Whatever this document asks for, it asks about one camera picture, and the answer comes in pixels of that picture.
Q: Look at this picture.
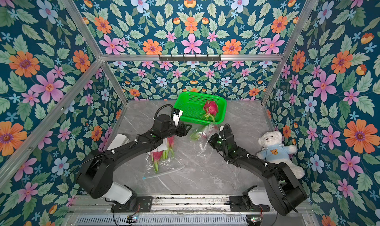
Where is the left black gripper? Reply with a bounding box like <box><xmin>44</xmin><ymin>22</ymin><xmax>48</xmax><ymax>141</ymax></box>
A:
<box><xmin>160</xmin><ymin>121</ymin><xmax>193</xmax><ymax>141</ymax></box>

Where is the aluminium front rail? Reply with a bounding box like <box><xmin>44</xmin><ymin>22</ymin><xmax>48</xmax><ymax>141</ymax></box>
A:
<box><xmin>63</xmin><ymin>194</ymin><xmax>319</xmax><ymax>226</ymax></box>

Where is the black hook rail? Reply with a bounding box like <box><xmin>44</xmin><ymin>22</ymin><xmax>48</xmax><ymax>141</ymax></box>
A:
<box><xmin>158</xmin><ymin>55</ymin><xmax>222</xmax><ymax>62</ymax></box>

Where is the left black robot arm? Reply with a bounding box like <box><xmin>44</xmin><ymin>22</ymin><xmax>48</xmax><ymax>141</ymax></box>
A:
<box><xmin>76</xmin><ymin>104</ymin><xmax>192</xmax><ymax>205</ymax></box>

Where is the pink dragon fruit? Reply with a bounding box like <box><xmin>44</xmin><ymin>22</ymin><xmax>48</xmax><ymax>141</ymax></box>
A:
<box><xmin>190</xmin><ymin>125</ymin><xmax>219</xmax><ymax>141</ymax></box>
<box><xmin>202</xmin><ymin>100</ymin><xmax>219</xmax><ymax>122</ymax></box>
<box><xmin>150</xmin><ymin>137</ymin><xmax>175</xmax><ymax>173</ymax></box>

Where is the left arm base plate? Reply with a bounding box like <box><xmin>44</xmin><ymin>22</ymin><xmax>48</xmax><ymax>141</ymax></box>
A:
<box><xmin>111</xmin><ymin>196</ymin><xmax>153</xmax><ymax>213</ymax></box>

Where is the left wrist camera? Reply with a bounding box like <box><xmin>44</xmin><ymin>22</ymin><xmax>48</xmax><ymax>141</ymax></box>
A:
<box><xmin>172</xmin><ymin>108</ymin><xmax>183</xmax><ymax>126</ymax></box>

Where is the clear zip-top bag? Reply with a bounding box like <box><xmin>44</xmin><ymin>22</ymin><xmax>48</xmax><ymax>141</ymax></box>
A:
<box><xmin>190</xmin><ymin>124</ymin><xmax>219</xmax><ymax>157</ymax></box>
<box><xmin>142</xmin><ymin>136</ymin><xmax>185</xmax><ymax>180</ymax></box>

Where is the green plastic basket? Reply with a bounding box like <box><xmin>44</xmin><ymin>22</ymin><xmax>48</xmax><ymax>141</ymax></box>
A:
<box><xmin>174</xmin><ymin>92</ymin><xmax>227</xmax><ymax>125</ymax></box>

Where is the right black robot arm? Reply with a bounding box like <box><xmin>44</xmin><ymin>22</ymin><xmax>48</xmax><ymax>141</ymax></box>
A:
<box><xmin>208</xmin><ymin>124</ymin><xmax>307</xmax><ymax>216</ymax></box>

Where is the white teddy bear blue shirt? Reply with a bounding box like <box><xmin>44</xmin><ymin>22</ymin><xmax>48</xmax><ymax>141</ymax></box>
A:
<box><xmin>256</xmin><ymin>131</ymin><xmax>305</xmax><ymax>180</ymax></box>

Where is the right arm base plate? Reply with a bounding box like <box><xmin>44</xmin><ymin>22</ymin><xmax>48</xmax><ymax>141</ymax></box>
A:
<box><xmin>225</xmin><ymin>195</ymin><xmax>270</xmax><ymax>212</ymax></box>

